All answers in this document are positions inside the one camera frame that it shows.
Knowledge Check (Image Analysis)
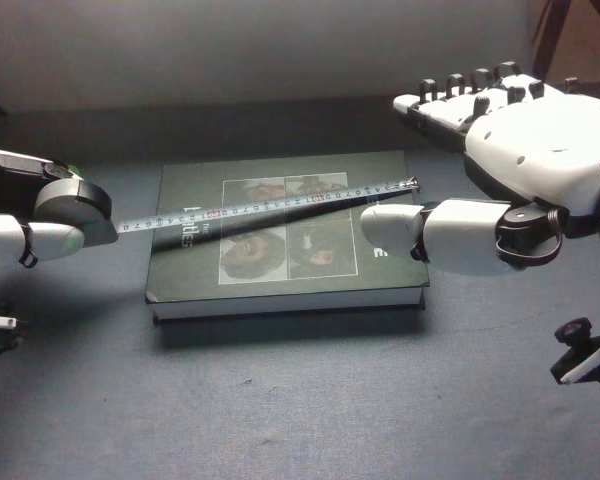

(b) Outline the grey tape measure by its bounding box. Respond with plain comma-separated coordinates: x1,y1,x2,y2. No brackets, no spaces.
33,175,422,249

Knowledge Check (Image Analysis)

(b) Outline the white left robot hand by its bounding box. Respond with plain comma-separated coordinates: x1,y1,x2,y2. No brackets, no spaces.
0,146,121,271

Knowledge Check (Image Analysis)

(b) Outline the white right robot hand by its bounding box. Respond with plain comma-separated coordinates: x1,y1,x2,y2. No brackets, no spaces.
359,60,600,277

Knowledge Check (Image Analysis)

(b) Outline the grey table cloth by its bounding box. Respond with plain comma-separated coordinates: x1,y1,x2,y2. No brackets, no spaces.
0,94,600,480

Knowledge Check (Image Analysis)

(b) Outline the black Beatles book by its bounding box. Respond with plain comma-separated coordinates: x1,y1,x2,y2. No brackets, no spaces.
144,149,430,326

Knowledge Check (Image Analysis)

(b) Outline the dark wooden frame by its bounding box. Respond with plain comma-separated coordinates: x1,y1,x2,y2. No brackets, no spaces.
529,0,600,84

